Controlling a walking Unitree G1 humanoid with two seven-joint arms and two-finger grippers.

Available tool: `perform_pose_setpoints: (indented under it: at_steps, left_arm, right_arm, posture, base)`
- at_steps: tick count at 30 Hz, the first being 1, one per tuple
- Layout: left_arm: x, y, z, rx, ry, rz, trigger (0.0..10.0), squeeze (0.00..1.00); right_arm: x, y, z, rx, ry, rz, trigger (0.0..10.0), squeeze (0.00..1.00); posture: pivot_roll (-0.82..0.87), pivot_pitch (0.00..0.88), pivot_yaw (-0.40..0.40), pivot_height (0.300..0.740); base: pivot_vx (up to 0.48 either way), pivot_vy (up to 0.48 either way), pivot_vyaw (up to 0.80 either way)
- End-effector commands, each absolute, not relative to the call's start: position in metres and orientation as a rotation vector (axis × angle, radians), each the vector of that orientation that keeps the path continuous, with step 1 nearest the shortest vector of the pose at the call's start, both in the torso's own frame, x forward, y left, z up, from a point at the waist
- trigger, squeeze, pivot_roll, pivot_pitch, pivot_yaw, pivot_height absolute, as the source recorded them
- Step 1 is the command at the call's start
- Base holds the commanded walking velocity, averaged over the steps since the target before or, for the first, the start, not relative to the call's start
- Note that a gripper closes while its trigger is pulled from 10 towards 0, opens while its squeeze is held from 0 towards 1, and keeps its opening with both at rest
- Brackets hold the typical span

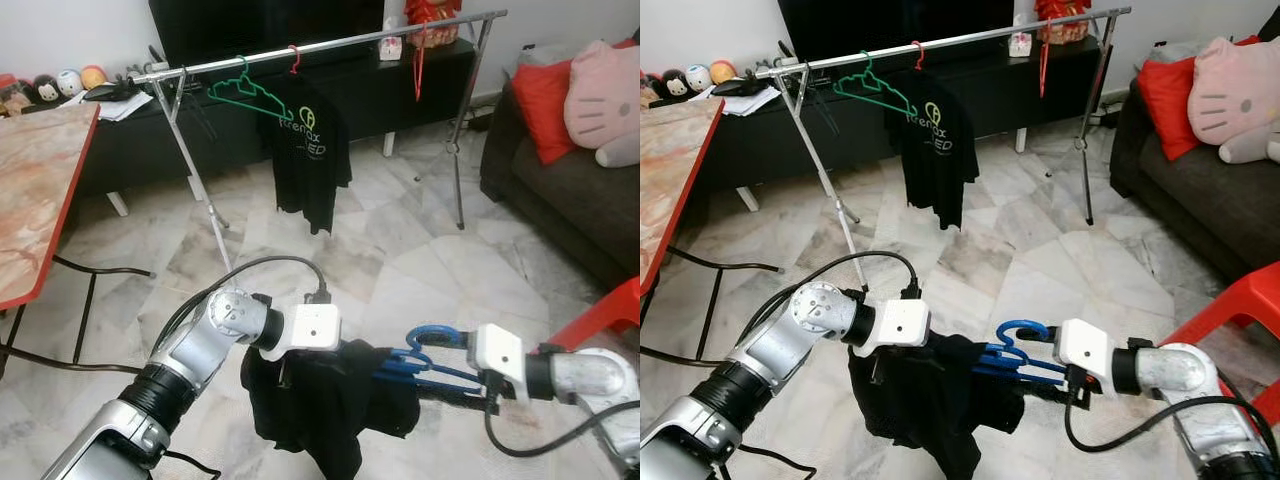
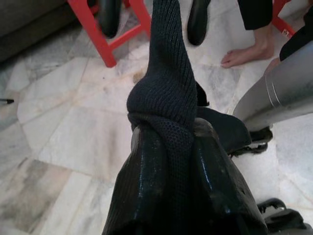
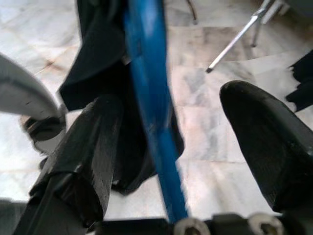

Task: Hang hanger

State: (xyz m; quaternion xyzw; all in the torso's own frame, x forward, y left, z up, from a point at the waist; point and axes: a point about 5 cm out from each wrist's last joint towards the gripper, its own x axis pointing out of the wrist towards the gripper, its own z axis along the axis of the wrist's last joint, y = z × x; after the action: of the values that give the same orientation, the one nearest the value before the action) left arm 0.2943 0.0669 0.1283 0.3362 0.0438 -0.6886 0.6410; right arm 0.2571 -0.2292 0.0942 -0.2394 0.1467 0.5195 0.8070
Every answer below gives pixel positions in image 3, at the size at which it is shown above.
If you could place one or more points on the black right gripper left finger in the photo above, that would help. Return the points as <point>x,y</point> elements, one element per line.
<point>85,151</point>

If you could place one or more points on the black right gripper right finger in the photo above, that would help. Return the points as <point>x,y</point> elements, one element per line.
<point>264,147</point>

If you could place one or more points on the blue plastic hanger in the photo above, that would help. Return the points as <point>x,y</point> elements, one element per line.
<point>151,98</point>

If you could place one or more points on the navy garment orange collar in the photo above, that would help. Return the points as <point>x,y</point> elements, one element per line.
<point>97,49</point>

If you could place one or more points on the black t-shirt green print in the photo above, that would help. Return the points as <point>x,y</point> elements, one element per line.
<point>303,93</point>

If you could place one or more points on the grey robot left leg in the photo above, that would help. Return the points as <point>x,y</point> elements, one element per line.
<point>19,93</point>

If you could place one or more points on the silver metal clothes rack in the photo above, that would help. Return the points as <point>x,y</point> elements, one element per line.
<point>236,40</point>

